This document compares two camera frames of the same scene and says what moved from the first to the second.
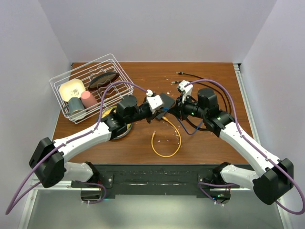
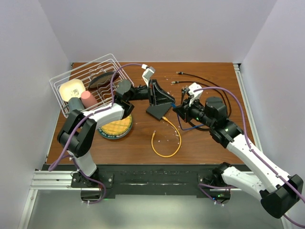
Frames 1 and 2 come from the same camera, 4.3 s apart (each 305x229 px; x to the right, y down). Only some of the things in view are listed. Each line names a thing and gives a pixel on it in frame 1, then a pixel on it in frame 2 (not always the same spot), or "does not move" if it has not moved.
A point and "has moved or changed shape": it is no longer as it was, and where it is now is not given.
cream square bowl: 72,88 does not move
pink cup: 88,100 does not move
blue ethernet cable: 167,108 has moved or changed shape
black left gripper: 151,116 → 156,95
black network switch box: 168,101 does not move
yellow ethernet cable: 178,146 does not move
